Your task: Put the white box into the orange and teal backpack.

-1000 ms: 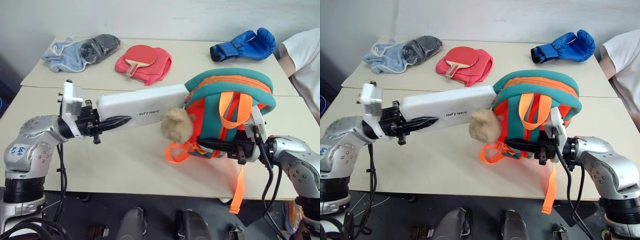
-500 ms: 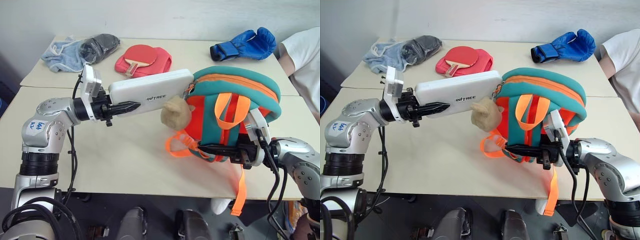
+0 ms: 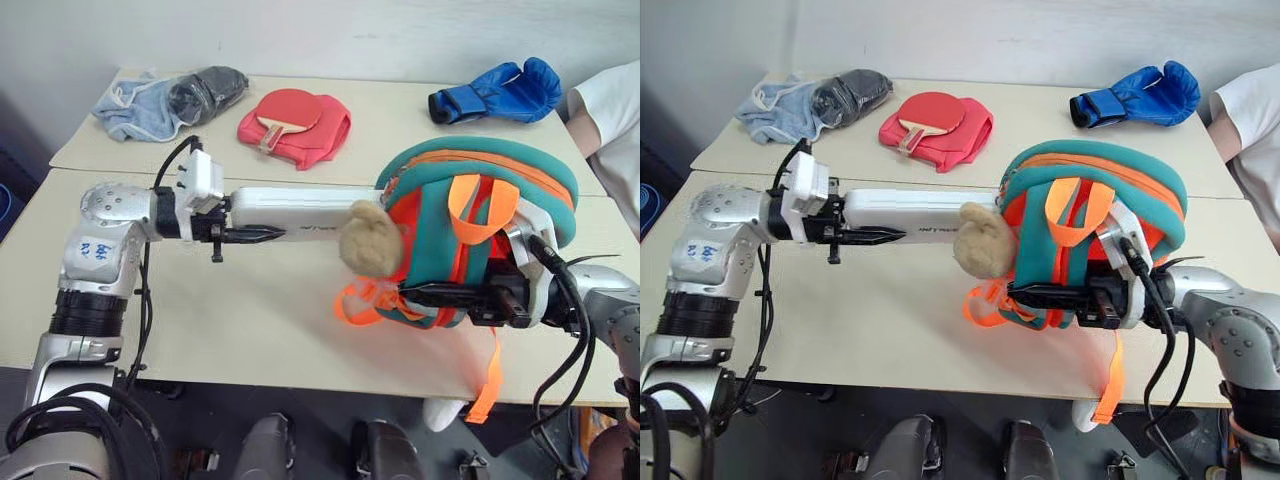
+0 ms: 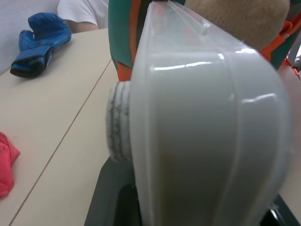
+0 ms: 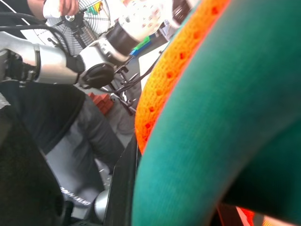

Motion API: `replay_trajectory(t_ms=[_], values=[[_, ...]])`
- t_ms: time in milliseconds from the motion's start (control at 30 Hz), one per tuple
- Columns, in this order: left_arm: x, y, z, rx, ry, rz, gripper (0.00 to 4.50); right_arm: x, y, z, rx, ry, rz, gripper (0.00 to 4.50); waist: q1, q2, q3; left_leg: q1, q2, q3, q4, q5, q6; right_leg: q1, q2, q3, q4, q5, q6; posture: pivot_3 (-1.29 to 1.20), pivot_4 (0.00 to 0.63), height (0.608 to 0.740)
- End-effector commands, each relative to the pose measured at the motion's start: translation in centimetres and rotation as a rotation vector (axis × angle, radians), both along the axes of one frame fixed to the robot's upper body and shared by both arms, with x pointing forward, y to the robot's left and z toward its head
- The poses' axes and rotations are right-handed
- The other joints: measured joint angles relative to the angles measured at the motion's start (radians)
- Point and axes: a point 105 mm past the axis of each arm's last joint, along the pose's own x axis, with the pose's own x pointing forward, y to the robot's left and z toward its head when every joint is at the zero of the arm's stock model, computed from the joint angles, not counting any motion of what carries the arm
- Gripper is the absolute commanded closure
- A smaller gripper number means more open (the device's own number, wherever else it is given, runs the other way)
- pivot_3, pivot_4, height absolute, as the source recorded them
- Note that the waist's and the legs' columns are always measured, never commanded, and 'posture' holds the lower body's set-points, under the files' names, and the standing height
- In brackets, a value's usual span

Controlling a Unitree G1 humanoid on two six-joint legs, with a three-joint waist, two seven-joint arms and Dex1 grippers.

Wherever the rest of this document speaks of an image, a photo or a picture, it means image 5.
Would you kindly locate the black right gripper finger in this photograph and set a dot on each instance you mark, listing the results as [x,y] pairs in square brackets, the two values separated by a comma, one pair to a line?
[23,179]

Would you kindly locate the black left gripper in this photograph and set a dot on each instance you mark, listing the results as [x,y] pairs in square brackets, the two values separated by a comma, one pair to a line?
[182,10]

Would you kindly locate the orange and teal backpack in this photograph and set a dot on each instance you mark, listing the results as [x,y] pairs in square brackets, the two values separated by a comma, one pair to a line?
[211,106]

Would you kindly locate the red brick-pattern box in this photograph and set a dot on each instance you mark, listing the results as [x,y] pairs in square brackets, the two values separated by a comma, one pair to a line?
[102,103]

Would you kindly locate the bare person hand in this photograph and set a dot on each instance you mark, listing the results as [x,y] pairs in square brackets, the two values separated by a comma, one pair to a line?
[69,6]

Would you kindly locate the blue and green blocks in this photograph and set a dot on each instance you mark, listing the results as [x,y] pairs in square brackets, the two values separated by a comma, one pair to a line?
[141,46]

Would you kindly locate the person in black shirt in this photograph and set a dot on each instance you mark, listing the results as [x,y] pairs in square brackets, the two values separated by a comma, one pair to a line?
[77,131]

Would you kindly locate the silver round robot body part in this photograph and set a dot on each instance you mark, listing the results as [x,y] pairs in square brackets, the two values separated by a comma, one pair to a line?
[101,206]

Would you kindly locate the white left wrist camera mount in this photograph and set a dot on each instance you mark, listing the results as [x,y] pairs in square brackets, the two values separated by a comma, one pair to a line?
[145,18]

